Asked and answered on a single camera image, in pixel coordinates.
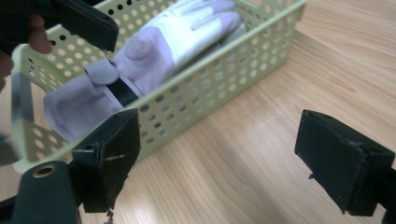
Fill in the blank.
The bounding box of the pale green plastic basket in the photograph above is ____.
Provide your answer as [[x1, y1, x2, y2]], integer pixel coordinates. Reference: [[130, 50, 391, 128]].
[[10, 0, 309, 174]]

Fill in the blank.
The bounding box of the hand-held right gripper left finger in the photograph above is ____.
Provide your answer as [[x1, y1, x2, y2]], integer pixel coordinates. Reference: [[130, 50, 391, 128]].
[[71, 107, 142, 214]]

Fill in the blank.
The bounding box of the purple glove with grey palm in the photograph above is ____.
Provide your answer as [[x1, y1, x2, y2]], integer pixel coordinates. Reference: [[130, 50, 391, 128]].
[[217, 21, 248, 50]]

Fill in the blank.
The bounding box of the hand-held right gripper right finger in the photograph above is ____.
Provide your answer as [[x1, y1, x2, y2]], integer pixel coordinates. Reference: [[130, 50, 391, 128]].
[[293, 108, 396, 217]]

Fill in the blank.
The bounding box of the purple and white glove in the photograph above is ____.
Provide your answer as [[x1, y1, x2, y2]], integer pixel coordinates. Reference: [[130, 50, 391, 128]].
[[43, 0, 243, 144]]

